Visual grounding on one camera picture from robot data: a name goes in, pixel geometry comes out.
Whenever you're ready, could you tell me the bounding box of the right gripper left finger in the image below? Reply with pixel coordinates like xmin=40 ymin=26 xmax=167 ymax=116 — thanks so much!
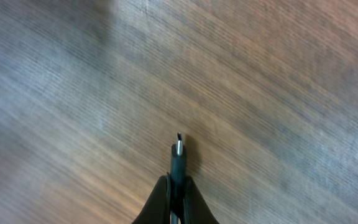
xmin=132 ymin=174 xmax=170 ymax=224

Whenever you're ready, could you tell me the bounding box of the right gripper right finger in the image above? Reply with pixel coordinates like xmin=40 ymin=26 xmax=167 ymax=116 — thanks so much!
xmin=183 ymin=176 xmax=219 ymax=224

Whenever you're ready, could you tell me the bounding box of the black USB charger cable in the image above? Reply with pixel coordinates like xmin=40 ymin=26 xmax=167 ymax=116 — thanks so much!
xmin=170 ymin=133 xmax=186 ymax=224

